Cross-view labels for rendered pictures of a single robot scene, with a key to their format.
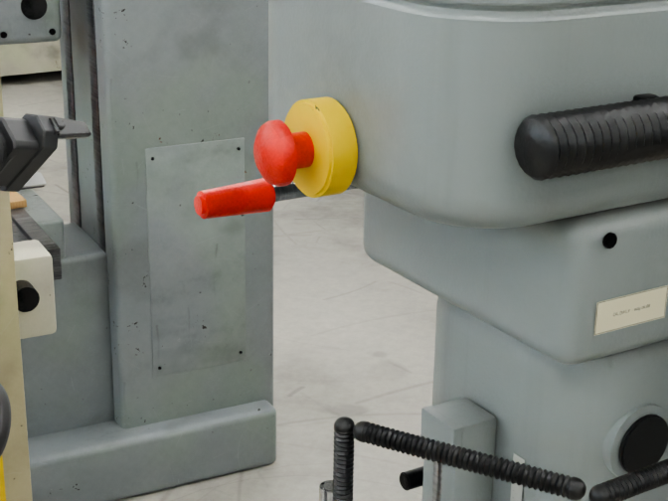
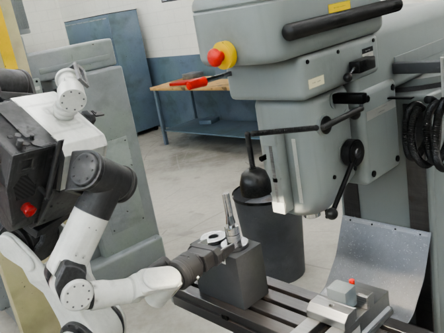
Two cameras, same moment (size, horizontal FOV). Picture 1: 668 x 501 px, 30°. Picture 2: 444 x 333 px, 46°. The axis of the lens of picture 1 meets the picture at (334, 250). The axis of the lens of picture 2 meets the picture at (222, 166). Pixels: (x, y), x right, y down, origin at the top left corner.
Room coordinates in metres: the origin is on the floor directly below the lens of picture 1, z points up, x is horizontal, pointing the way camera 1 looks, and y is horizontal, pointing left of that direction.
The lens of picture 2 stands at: (-0.38, 0.25, 1.87)
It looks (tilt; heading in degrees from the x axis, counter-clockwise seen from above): 17 degrees down; 350
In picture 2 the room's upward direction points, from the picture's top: 10 degrees counter-clockwise
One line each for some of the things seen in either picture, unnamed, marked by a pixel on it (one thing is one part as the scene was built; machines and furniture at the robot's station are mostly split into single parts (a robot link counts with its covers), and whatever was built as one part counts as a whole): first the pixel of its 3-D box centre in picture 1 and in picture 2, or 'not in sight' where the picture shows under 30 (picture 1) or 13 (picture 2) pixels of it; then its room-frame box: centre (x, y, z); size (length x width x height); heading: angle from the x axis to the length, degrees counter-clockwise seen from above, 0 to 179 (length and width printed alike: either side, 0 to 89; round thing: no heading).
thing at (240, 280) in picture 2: not in sight; (228, 266); (1.15, 0.02, 1.04); 0.22 x 0.12 x 0.20; 32
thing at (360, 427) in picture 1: (476, 462); (287, 130); (0.67, -0.09, 1.58); 0.17 x 0.01 x 0.01; 62
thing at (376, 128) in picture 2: not in sight; (345, 128); (0.96, -0.35, 1.47); 0.24 x 0.19 x 0.26; 32
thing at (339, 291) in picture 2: not in sight; (341, 295); (0.80, -0.22, 1.05); 0.06 x 0.05 x 0.06; 32
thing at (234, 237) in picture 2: not in sight; (232, 235); (1.10, 0.00, 1.16); 0.05 x 0.05 x 0.05
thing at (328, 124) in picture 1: (319, 147); (224, 55); (0.74, 0.01, 1.76); 0.06 x 0.02 x 0.06; 32
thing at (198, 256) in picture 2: not in sight; (195, 262); (0.98, 0.14, 1.17); 0.13 x 0.12 x 0.10; 41
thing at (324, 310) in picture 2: not in sight; (331, 312); (0.77, -0.17, 1.03); 0.12 x 0.06 x 0.04; 32
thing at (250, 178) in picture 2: not in sight; (254, 180); (0.72, -0.01, 1.47); 0.07 x 0.07 x 0.06
